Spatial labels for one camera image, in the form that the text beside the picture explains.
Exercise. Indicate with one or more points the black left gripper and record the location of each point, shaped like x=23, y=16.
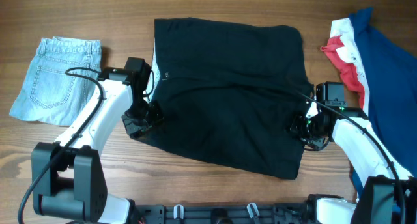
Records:
x=140, y=126

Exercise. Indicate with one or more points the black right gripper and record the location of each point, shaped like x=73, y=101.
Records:
x=301, y=133

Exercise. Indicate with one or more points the black shorts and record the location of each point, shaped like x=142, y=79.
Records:
x=229, y=93

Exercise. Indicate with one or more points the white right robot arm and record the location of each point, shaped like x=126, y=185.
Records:
x=388, y=193

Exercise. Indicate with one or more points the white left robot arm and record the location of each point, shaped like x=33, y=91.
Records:
x=67, y=176

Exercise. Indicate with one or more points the red and white garment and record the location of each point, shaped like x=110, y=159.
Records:
x=343, y=53

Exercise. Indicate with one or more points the light blue denim shorts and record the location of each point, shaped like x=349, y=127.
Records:
x=50, y=96

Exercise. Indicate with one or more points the navy blue garment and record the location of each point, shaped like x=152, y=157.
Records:
x=391, y=78

